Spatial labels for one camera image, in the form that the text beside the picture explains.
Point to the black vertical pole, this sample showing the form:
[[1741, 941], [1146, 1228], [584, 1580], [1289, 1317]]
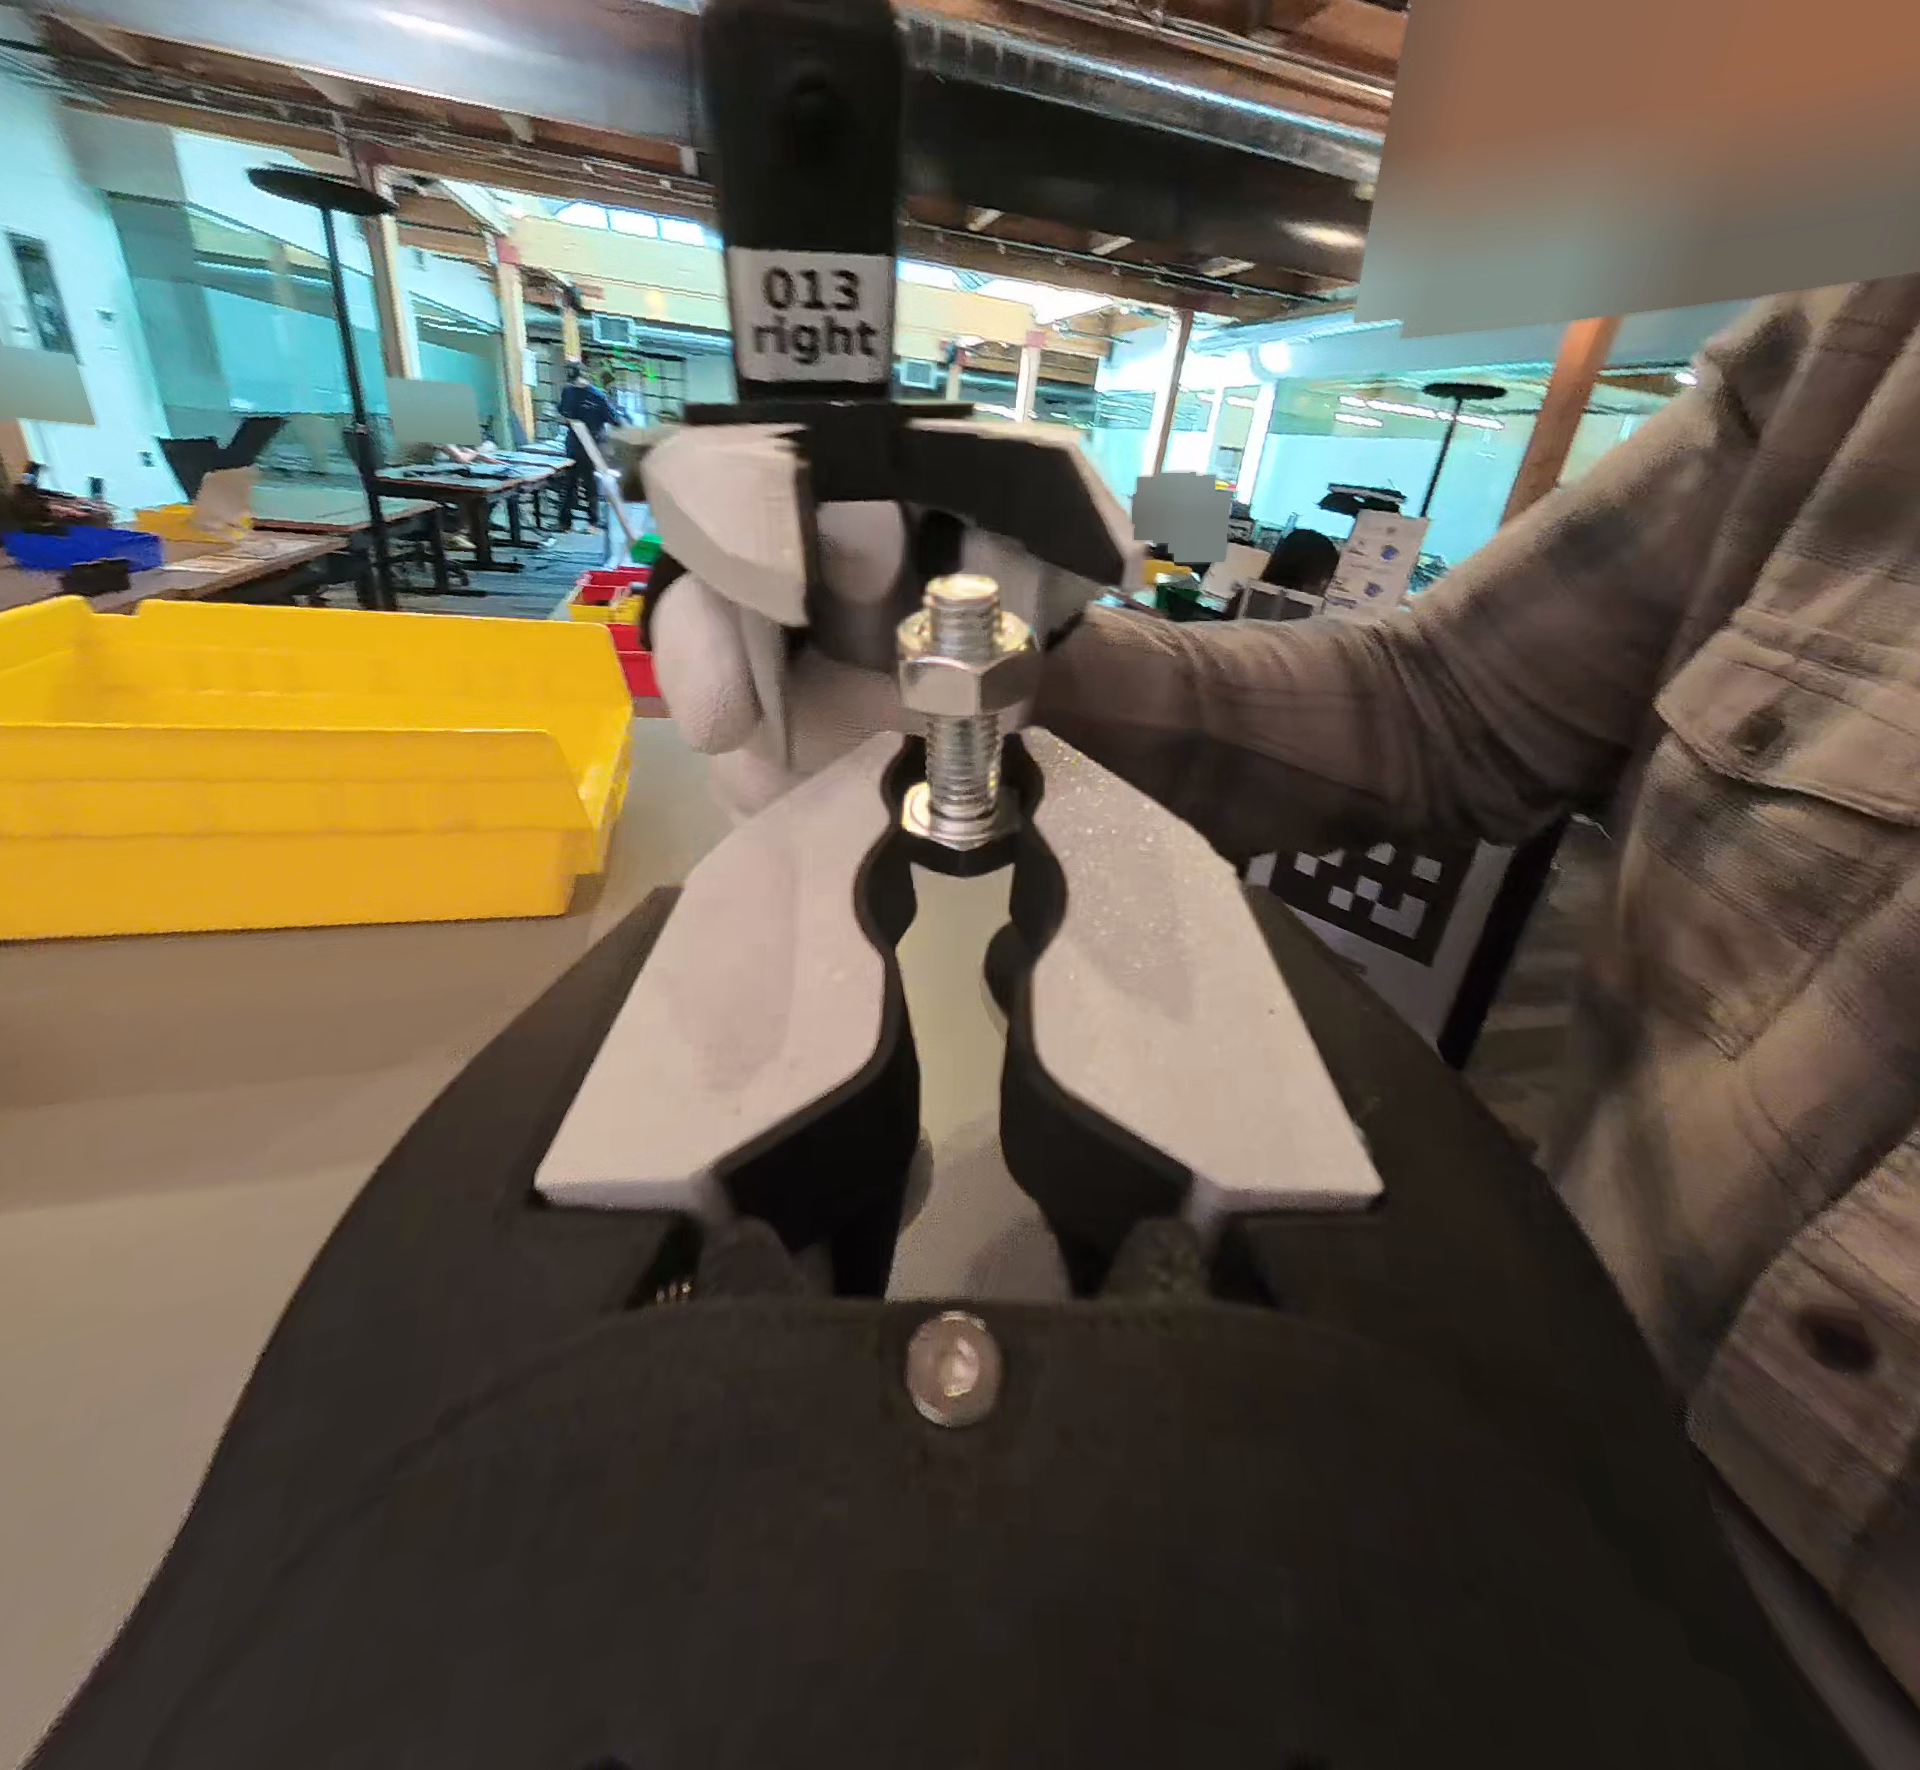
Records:
[[359, 420]]

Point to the small yellow bin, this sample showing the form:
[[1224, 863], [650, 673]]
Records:
[[188, 525]]

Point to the silver hex bolt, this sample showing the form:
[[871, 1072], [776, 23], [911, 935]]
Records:
[[960, 764]]

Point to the small blue bin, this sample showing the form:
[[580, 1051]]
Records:
[[82, 549]]

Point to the silver hex nut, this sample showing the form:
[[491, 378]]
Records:
[[960, 682]]

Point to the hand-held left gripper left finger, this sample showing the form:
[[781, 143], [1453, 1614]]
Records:
[[721, 1019]]

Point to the person's right hand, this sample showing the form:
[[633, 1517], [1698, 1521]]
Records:
[[736, 690]]

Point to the grey background desk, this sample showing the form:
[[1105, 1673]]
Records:
[[224, 563]]

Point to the large red bin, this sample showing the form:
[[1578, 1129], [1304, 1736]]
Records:
[[612, 597]]

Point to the yellow plastic bin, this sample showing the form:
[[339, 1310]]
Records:
[[301, 779]]

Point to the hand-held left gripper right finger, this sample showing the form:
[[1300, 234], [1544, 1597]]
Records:
[[1184, 1034]]

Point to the black floor lamp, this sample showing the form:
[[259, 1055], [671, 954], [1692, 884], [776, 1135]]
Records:
[[1454, 451]]

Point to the framed marker sign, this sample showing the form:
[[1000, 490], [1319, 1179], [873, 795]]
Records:
[[1395, 899]]

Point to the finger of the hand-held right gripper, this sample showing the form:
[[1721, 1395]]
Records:
[[1034, 494], [736, 509]]

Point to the person's plaid shirt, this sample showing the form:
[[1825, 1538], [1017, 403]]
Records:
[[1770, 899]]

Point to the person's right forearm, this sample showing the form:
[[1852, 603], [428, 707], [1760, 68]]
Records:
[[1350, 690]]

